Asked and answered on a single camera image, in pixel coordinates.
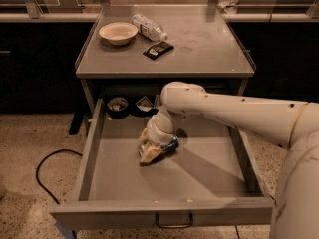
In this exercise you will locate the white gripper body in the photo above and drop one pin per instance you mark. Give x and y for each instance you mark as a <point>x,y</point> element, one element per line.
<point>159,138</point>

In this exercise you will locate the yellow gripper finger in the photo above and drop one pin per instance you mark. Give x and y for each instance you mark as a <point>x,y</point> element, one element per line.
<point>149,152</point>
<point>143,140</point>

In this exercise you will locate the silver blue redbull can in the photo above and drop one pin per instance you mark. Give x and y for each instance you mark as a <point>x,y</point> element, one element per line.
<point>172,145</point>

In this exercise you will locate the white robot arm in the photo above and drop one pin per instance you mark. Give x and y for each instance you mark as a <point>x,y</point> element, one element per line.
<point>293,125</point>

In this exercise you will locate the grey open top drawer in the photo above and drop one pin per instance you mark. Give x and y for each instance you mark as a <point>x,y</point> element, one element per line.
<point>211,175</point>

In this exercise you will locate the black tray with packets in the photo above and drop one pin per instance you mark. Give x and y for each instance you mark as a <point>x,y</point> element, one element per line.
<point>145,106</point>

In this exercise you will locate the black round container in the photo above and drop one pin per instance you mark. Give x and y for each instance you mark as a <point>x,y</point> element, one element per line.
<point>118,108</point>

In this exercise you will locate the black snack packet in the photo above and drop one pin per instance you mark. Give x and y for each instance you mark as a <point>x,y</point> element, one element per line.
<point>158,49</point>

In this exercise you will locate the grey cabinet table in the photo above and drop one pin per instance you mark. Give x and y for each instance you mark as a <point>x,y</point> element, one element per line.
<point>203,47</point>

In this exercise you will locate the clear plastic water bottle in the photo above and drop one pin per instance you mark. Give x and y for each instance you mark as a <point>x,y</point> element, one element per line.
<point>149,28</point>

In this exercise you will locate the white ceramic bowl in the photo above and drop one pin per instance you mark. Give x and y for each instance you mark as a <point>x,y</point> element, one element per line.
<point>118,34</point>

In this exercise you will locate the black drawer handle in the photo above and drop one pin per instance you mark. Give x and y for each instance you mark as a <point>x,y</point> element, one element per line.
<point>173,221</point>

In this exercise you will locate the grey counter rail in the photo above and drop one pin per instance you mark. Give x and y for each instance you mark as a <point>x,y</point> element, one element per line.
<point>49,18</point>

